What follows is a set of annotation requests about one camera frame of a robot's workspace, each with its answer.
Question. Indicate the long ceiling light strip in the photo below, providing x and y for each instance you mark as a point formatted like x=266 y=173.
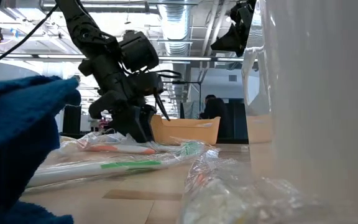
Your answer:
x=57 y=56

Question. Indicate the blue cloth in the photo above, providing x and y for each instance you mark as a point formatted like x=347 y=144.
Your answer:
x=17 y=130

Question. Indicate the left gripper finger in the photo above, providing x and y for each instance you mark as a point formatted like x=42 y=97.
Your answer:
x=129 y=124
x=149 y=121

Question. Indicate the black cabinet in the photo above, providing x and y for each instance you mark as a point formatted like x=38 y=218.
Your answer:
x=71 y=119

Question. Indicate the orange plastic bin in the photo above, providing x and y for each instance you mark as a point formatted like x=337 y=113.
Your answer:
x=185 y=129

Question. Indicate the black metal frame stand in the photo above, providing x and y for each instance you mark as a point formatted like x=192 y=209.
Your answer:
x=191 y=82

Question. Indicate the person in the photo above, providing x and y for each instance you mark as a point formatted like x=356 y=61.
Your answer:
x=214 y=112

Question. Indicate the green toothbrush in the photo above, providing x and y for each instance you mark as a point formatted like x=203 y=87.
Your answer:
x=129 y=164

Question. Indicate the silver ventilation duct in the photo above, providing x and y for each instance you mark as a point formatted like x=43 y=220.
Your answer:
x=174 y=25

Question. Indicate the white plastic bin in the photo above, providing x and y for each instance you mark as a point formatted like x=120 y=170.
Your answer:
x=322 y=124
x=5 y=70

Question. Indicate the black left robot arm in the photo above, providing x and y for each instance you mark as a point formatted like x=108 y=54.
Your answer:
x=85 y=31

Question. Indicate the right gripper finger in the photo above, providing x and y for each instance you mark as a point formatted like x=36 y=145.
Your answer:
x=228 y=43

